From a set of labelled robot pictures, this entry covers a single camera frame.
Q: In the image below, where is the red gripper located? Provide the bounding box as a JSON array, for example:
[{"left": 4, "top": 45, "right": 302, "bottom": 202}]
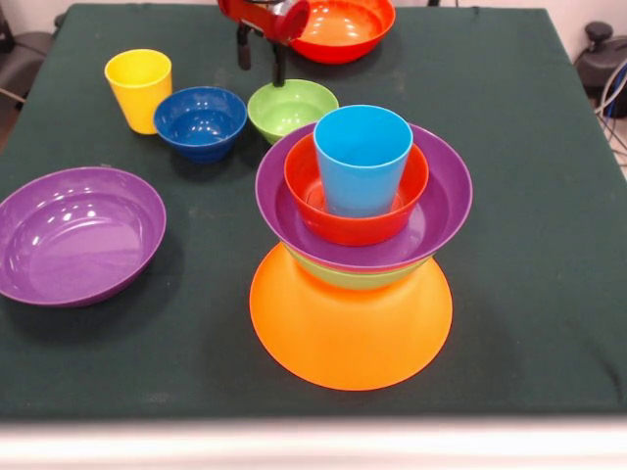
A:
[{"left": 217, "top": 0, "right": 312, "bottom": 89}]

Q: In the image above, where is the small green plastic bowl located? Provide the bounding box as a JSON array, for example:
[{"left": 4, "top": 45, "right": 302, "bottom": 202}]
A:
[{"left": 247, "top": 78, "right": 340, "bottom": 146}]

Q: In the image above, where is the large red plastic bowl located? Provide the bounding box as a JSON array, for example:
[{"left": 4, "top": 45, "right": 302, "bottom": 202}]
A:
[{"left": 288, "top": 0, "right": 397, "bottom": 65}]

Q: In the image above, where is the blue plastic bowl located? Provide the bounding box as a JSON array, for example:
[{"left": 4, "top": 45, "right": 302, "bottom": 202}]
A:
[{"left": 153, "top": 86, "right": 248, "bottom": 165}]

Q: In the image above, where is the light blue plastic cup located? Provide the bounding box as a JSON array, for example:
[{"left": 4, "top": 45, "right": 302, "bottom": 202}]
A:
[{"left": 313, "top": 104, "right": 414, "bottom": 219}]

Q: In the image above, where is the small red plastic bowl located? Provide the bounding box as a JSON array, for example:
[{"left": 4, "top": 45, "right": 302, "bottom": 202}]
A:
[{"left": 283, "top": 131, "right": 430, "bottom": 247}]

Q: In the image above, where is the purple plastic bowl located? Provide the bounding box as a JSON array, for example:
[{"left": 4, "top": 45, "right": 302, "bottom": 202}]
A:
[
  {"left": 254, "top": 121, "right": 474, "bottom": 273},
  {"left": 0, "top": 165, "right": 168, "bottom": 308}
]

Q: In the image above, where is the large green plastic bowl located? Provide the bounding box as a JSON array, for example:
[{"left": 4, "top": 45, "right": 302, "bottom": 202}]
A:
[{"left": 283, "top": 244, "right": 432, "bottom": 291}]

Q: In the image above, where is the large orange plastic bowl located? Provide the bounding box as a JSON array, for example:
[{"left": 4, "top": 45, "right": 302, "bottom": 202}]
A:
[{"left": 249, "top": 243, "right": 454, "bottom": 392}]

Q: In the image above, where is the yellow plastic cup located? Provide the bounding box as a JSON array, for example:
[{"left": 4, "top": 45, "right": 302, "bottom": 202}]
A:
[{"left": 104, "top": 48, "right": 173, "bottom": 136}]

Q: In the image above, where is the dark grey stand base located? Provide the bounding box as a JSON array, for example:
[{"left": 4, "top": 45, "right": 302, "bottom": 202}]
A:
[
  {"left": 0, "top": 9, "right": 56, "bottom": 107},
  {"left": 573, "top": 22, "right": 627, "bottom": 94}
]

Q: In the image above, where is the dark green tablecloth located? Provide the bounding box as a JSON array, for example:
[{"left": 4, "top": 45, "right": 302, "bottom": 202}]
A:
[{"left": 0, "top": 3, "right": 627, "bottom": 422}]

